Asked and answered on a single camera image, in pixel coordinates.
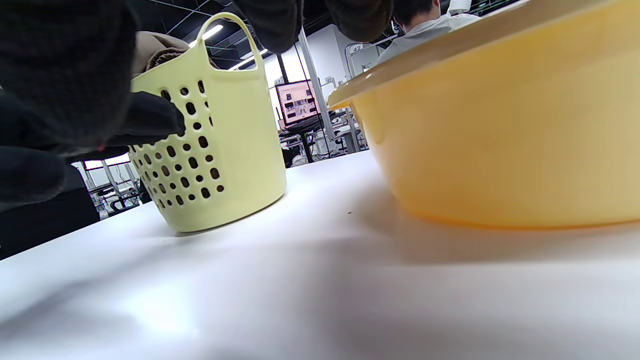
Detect person's right hand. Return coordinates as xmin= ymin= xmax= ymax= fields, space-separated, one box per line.
xmin=0 ymin=0 xmax=395 ymax=151

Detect person's left hand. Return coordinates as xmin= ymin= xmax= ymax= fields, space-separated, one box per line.
xmin=0 ymin=91 xmax=187 ymax=206

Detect brown shorts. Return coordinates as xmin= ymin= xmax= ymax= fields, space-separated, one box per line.
xmin=131 ymin=31 xmax=192 ymax=77

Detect yellow perforated plastic basket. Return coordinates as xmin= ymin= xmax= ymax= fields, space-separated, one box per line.
xmin=128 ymin=12 xmax=288 ymax=234

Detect ceiling light strip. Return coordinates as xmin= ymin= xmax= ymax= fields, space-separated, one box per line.
xmin=189 ymin=24 xmax=224 ymax=49
xmin=229 ymin=48 xmax=269 ymax=71

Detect lit computer monitor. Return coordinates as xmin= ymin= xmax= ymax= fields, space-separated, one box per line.
xmin=275 ymin=80 xmax=322 ymax=127

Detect white equipment cabinet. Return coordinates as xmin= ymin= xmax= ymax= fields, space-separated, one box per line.
xmin=345 ymin=43 xmax=382 ymax=79

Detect yellow plastic basin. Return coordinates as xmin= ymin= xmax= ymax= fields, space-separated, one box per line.
xmin=327 ymin=0 xmax=640 ymax=230

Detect white support post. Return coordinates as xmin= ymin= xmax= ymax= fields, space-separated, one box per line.
xmin=297 ymin=29 xmax=337 ymax=142

